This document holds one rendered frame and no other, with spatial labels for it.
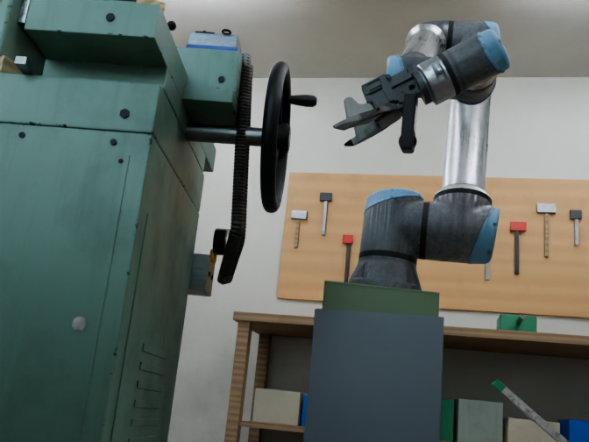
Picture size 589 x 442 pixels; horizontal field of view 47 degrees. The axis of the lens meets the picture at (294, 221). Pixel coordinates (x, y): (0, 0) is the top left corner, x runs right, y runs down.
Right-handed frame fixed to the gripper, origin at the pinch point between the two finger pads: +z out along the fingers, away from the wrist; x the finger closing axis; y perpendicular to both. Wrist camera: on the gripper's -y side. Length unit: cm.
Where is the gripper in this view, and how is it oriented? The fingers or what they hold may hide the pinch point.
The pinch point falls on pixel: (339, 139)
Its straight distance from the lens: 141.0
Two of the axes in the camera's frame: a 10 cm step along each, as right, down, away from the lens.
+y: -4.0, -8.9, 2.1
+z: -8.9, 4.4, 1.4
